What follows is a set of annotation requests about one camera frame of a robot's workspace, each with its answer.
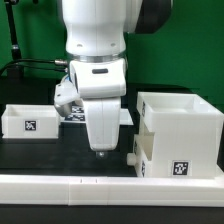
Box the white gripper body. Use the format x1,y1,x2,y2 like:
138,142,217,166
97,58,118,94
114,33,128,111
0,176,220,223
83,97,121,151

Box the white front drawer tray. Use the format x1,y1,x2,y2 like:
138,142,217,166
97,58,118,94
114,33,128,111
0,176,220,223
126,134,154,178

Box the white drawer tray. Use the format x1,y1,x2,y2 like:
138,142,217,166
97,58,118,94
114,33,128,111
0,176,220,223
1,104,60,139
126,134,154,178

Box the white drawer cabinet box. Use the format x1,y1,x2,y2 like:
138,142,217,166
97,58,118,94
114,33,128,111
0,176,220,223
137,92,224,179

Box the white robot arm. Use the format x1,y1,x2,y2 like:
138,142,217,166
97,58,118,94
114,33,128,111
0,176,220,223
54,0,173,154

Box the white fiducial marker plate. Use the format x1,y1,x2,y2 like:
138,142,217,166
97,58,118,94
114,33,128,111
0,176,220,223
61,106,133,125

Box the white L-shaped border fence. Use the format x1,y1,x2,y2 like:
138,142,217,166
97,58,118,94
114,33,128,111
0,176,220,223
0,170,224,207

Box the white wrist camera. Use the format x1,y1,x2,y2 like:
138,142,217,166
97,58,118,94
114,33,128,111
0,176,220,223
70,59,126,99

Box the black base cables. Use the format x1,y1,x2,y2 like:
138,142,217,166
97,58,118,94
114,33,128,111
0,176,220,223
0,58,70,76

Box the black camera stand pole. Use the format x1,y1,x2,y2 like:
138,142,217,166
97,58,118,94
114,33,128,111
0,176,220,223
3,0,25,80

